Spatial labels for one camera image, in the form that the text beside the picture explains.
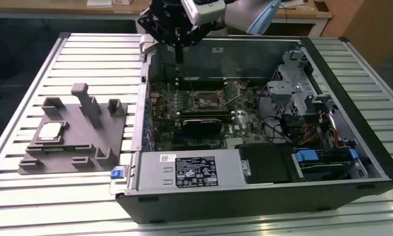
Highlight black PC case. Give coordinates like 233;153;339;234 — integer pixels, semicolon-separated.
114;34;393;224

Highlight RAM slot white clips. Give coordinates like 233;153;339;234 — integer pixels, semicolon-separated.
177;79;225;83

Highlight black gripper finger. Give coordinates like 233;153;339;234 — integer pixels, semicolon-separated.
178;22;206;64
137;8;181;64

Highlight silver metal drive cage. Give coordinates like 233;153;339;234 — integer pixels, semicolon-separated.
265;50;318;118

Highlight yellow orange power wires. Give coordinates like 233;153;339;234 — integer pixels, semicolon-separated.
295;122;341;148

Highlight silver chipset heatsink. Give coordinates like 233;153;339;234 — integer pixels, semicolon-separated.
225;137;245;149

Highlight silver disk bay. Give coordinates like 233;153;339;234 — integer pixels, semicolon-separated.
290;146;370;183

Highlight silver CPU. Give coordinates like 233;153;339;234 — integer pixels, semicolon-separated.
37;122;65;141

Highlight wooden cabinet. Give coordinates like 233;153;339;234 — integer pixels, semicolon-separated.
319;0;393;72

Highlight black expansion slot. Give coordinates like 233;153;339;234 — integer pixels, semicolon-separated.
171;143;229;151

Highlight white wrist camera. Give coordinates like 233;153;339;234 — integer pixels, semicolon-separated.
181;0;227;25

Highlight hard disk in blue carrier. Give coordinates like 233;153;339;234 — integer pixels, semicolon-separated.
293;148;350;174

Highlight silver power supply unit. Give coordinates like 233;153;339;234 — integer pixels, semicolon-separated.
135;150;251;192

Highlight wooden desk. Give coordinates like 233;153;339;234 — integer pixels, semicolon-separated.
0;0;335;37

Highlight black graphics card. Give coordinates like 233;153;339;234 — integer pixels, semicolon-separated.
181;118;223;136

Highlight green RAM stick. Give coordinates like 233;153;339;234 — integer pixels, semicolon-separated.
42;146;79;151

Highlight metal socket cover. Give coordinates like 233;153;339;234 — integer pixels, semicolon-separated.
222;81;250;104

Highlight CPU socket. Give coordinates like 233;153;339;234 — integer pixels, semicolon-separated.
190;90;230;112

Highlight grey parts rack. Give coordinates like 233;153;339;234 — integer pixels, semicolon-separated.
15;83;127;176

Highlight black plastic drive cover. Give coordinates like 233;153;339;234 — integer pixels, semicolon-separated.
235;144;298;185

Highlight green motherboard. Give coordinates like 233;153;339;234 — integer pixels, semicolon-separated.
146;80;271;151

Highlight black wire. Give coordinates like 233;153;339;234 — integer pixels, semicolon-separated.
261;115;297;145

